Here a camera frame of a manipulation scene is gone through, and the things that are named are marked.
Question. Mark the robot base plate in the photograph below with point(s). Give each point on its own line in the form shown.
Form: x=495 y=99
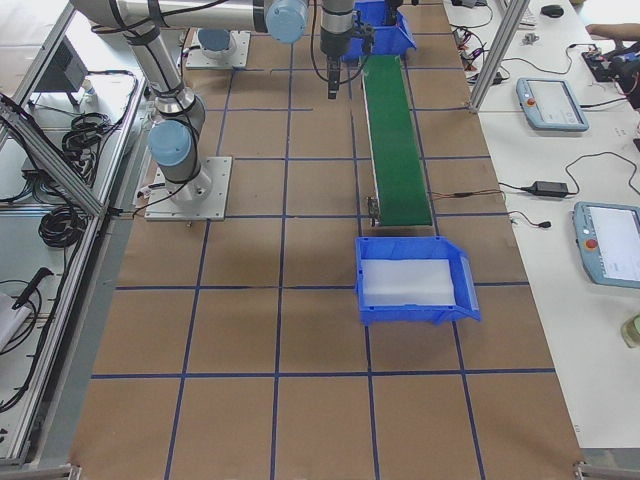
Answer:
x=217 y=49
x=203 y=198

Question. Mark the left blue plastic bin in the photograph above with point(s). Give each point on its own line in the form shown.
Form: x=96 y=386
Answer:
x=389 y=39

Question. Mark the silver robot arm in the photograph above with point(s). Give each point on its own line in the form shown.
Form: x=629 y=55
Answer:
x=173 y=143
x=286 y=21

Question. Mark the green conveyor belt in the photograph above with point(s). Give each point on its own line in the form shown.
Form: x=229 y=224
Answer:
x=400 y=198

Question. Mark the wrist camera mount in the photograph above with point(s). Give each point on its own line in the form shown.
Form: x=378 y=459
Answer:
x=365 y=32

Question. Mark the teach pendant far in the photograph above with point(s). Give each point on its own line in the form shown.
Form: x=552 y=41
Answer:
x=550 y=105

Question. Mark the teach pendant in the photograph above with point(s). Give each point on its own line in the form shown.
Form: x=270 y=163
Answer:
x=550 y=105
x=607 y=237

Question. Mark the right blue plastic bin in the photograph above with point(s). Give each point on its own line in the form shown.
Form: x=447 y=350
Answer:
x=405 y=248

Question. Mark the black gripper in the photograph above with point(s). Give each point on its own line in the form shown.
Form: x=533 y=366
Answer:
x=392 y=11
x=331 y=41

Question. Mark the blue plastic bin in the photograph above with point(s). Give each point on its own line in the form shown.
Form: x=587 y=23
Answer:
x=405 y=248
x=389 y=39

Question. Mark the aluminium frame post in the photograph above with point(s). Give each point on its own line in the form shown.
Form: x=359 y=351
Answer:
x=497 y=51

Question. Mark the black power adapter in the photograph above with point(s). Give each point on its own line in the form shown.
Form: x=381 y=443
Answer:
x=547 y=189

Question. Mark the teach pendant near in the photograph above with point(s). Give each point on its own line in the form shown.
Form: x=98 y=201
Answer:
x=607 y=237

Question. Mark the white foam pad right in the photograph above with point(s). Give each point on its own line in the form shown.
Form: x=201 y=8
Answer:
x=407 y=282

